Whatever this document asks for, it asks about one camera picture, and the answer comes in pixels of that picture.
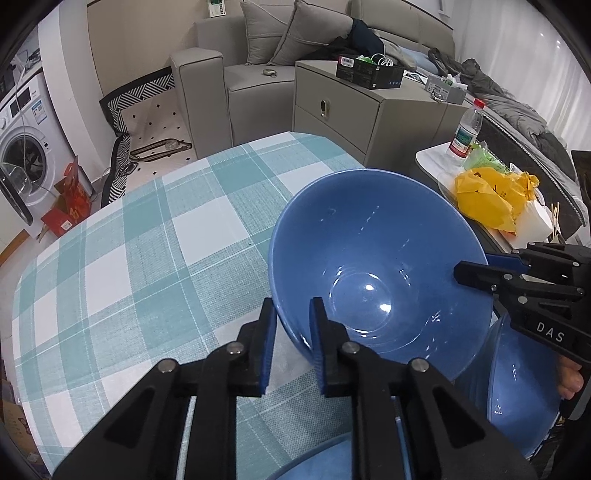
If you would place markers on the black patterned chair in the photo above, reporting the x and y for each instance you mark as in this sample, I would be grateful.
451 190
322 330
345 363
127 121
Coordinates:
151 138

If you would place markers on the plastic water bottle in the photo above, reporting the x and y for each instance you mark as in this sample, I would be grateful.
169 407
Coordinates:
468 130

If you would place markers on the grey cushion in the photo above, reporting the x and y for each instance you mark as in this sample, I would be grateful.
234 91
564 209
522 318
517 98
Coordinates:
265 24
310 28

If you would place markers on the grey cushion right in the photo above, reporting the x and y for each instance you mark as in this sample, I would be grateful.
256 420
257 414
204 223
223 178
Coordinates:
310 28

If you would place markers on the white washing machine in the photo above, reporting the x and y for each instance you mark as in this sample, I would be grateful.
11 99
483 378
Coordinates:
34 152

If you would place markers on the right hand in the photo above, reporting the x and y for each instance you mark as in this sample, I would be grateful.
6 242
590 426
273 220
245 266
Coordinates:
570 380

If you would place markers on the white tray side table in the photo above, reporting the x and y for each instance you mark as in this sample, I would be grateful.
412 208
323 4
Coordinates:
443 168

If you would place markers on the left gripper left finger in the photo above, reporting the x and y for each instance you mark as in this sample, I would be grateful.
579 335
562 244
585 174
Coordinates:
179 420

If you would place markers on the white takeaway container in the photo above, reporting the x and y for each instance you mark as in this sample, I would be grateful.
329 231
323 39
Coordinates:
534 223

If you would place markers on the yellow plastic bag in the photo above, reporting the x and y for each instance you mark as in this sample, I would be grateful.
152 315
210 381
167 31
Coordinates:
494 199

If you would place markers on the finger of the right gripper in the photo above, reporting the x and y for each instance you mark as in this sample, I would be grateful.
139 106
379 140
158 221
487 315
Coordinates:
547 287
521 260

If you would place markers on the black box on cabinet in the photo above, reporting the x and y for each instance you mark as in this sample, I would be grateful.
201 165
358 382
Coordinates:
368 74

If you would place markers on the teal checked tablecloth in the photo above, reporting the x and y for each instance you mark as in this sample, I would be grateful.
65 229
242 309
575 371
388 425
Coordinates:
172 269

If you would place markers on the grey cushion left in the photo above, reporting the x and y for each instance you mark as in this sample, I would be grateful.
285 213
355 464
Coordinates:
265 24

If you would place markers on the grey sofa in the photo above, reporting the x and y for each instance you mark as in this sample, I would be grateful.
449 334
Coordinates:
226 102

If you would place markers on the grey side cabinet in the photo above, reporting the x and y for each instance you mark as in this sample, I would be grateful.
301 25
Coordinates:
382 129

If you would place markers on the grey blanket on bed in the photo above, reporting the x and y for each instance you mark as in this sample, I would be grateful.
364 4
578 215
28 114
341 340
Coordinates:
553 166

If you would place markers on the red cardboard box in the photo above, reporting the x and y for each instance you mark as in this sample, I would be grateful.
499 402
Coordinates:
72 204

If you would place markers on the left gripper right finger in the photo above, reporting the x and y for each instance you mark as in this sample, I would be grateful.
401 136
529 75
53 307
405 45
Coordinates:
409 420

